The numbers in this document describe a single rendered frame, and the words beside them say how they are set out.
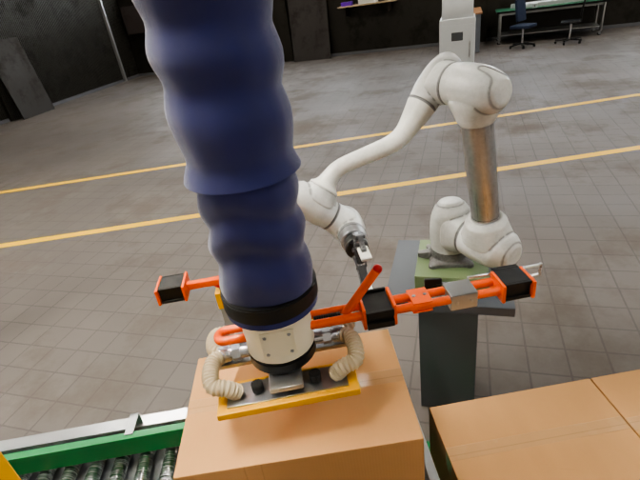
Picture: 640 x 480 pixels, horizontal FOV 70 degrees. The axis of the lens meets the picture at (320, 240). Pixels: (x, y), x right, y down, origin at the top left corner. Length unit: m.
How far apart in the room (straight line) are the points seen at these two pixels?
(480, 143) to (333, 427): 0.95
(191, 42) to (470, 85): 0.89
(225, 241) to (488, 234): 1.06
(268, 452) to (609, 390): 1.24
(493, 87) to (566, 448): 1.13
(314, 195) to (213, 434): 0.74
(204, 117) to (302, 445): 0.79
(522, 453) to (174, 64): 1.47
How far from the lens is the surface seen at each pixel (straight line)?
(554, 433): 1.78
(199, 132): 0.82
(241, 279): 0.95
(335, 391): 1.12
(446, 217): 1.85
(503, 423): 1.77
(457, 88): 1.48
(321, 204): 1.44
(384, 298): 1.16
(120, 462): 1.91
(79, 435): 2.01
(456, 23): 9.51
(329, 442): 1.20
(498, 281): 1.22
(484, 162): 1.59
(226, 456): 1.24
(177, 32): 0.81
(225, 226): 0.90
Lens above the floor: 1.91
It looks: 29 degrees down
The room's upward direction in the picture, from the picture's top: 9 degrees counter-clockwise
